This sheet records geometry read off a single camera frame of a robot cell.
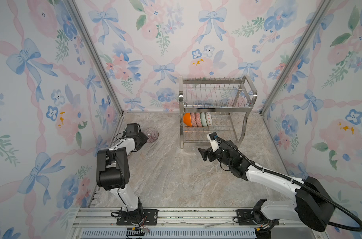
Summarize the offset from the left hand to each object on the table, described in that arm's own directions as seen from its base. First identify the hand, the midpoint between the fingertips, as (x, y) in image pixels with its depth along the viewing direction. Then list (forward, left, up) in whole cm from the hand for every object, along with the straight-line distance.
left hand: (145, 137), depth 98 cm
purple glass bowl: (+5, -3, -3) cm, 6 cm away
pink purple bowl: (+11, -32, +6) cm, 34 cm away
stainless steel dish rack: (+25, -52, +4) cm, 58 cm away
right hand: (-12, -37, +10) cm, 40 cm away
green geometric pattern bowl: (+11, -42, +6) cm, 44 cm away
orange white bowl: (+12, -27, +5) cm, 30 cm away
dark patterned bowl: (+11, -35, +6) cm, 37 cm away
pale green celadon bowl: (+11, -38, +6) cm, 40 cm away
